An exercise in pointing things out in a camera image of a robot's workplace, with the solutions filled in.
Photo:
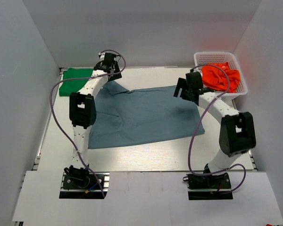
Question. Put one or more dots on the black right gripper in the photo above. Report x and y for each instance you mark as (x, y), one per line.
(182, 84)

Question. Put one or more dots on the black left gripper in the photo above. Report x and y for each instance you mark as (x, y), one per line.
(116, 76)

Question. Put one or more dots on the blue-grey t-shirt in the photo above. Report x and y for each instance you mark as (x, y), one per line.
(141, 116)

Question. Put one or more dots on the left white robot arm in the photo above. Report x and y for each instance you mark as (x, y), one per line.
(82, 109)

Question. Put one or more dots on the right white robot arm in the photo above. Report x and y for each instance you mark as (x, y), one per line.
(237, 133)

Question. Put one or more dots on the white plastic basket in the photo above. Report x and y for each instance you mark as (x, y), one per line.
(201, 58)

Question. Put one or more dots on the crumpled orange t-shirt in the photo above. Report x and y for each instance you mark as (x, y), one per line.
(215, 79)

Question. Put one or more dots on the folded green t-shirt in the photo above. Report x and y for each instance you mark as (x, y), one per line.
(68, 87)

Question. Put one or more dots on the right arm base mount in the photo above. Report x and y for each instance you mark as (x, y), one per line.
(208, 188)

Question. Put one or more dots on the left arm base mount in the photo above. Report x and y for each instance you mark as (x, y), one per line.
(75, 189)

